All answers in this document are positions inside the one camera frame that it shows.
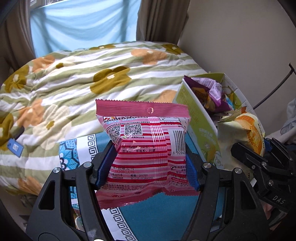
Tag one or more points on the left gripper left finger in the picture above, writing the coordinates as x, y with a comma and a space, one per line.
101, 164

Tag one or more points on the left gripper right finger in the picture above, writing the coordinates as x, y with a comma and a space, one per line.
192, 165

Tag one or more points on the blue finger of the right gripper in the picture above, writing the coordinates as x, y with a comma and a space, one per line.
266, 144

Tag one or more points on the orange yellow chip bag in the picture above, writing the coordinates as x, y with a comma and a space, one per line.
238, 127

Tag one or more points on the pink striped snack bag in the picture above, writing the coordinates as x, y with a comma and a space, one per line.
150, 151

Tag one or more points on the purple snack bag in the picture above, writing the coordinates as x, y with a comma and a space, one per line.
210, 93

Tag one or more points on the white cloth at corner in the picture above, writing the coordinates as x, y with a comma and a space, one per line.
287, 133

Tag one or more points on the green cardboard box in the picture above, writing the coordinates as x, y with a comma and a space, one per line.
202, 128

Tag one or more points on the floral striped quilt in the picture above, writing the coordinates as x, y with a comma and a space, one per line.
52, 99

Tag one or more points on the blue tag on quilt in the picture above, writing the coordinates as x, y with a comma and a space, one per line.
15, 147

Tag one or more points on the light blue window cloth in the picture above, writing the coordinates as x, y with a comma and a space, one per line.
71, 25

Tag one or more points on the left beige curtain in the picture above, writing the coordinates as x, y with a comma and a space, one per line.
16, 35

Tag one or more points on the beige curtain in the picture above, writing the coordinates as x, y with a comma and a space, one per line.
161, 20
16, 35

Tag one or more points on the right beige curtain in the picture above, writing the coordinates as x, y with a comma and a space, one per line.
161, 20

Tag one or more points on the window with white frame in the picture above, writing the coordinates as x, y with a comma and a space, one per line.
40, 3

